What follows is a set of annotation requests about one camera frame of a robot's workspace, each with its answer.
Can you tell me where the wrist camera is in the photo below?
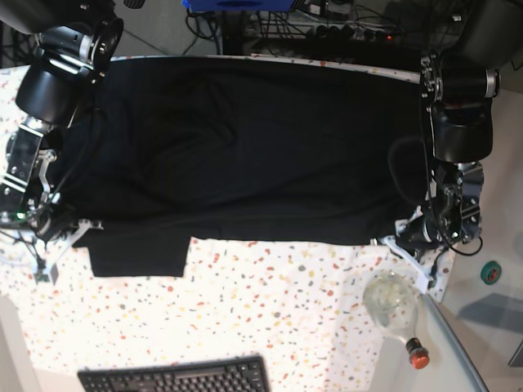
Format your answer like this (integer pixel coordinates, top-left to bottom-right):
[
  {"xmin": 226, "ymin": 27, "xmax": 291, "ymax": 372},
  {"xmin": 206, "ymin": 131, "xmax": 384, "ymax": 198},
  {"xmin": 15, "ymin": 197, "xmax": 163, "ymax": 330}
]
[
  {"xmin": 415, "ymin": 273, "xmax": 437, "ymax": 294},
  {"xmin": 34, "ymin": 265, "xmax": 59, "ymax": 285}
]

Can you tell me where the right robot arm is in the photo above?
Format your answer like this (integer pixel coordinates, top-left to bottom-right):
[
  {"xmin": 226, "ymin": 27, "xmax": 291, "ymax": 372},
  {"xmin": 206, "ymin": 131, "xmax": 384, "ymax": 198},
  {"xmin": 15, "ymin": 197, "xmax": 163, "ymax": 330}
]
[{"xmin": 1, "ymin": 1, "xmax": 123, "ymax": 280}]

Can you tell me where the clear bottle with orange cap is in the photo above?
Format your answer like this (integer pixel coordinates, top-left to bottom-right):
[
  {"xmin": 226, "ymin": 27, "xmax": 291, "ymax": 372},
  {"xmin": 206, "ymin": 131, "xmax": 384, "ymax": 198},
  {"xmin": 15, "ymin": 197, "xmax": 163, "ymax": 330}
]
[{"xmin": 363, "ymin": 271, "xmax": 430, "ymax": 370}]

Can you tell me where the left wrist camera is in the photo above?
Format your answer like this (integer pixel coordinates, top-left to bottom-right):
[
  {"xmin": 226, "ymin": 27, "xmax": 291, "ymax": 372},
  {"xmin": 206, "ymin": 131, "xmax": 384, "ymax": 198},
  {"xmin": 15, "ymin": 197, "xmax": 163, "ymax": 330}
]
[{"xmin": 415, "ymin": 273, "xmax": 437, "ymax": 294}]

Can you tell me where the green tape roll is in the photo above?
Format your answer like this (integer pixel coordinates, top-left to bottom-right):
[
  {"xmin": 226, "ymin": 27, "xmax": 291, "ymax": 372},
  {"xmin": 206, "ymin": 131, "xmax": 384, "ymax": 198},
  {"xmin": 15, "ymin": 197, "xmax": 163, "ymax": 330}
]
[{"xmin": 480, "ymin": 261, "xmax": 502, "ymax": 285}]

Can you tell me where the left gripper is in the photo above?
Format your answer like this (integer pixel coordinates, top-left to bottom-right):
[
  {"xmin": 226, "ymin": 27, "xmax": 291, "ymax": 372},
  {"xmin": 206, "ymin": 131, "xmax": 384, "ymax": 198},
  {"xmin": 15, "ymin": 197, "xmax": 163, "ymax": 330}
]
[{"xmin": 370, "ymin": 206, "xmax": 454, "ymax": 282}]

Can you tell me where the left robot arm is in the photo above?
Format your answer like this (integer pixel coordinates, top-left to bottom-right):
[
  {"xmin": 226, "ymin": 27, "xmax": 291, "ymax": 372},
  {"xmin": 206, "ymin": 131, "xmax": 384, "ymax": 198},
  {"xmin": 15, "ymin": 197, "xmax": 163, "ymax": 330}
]
[{"xmin": 379, "ymin": 1, "xmax": 522, "ymax": 291}]

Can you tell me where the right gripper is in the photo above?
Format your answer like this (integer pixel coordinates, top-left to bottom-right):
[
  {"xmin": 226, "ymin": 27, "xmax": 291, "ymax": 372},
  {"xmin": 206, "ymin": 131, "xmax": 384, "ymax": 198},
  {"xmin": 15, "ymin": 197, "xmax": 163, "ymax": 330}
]
[{"xmin": 16, "ymin": 207, "xmax": 104, "ymax": 272}]

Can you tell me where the black computer keyboard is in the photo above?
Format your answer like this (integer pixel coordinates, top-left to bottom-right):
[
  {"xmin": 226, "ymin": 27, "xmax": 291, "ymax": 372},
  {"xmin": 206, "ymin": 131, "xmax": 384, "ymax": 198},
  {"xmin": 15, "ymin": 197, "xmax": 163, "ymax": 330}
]
[{"xmin": 77, "ymin": 356, "xmax": 270, "ymax": 392}]

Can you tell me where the terrazzo patterned tablecloth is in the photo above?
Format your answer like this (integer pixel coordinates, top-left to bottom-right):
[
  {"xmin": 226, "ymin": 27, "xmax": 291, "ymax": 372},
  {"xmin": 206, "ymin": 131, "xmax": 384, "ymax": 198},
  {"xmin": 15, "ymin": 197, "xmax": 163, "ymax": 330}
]
[{"xmin": 1, "ymin": 57, "xmax": 422, "ymax": 391}]

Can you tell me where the silver metal bar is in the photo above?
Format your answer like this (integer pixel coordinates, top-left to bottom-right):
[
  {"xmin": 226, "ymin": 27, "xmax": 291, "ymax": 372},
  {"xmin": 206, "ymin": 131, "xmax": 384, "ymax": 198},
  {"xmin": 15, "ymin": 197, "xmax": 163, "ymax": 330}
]
[{"xmin": 417, "ymin": 294, "xmax": 488, "ymax": 391}]

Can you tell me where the blue box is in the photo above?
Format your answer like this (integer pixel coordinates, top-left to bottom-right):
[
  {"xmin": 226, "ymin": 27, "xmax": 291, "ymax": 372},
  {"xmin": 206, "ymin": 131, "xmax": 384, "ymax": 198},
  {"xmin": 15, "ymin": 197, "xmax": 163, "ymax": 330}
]
[{"xmin": 181, "ymin": 0, "xmax": 304, "ymax": 12}]

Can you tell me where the black t-shirt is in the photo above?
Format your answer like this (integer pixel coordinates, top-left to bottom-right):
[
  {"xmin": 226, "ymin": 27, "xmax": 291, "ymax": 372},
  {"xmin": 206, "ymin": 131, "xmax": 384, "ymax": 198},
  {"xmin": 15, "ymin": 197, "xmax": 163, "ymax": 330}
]
[{"xmin": 50, "ymin": 57, "xmax": 426, "ymax": 277}]

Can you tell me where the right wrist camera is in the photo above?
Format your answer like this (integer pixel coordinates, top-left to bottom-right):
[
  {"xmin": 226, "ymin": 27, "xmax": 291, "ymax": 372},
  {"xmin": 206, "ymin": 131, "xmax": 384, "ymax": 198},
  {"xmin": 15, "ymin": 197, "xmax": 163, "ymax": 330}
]
[{"xmin": 34, "ymin": 265, "xmax": 59, "ymax": 285}]

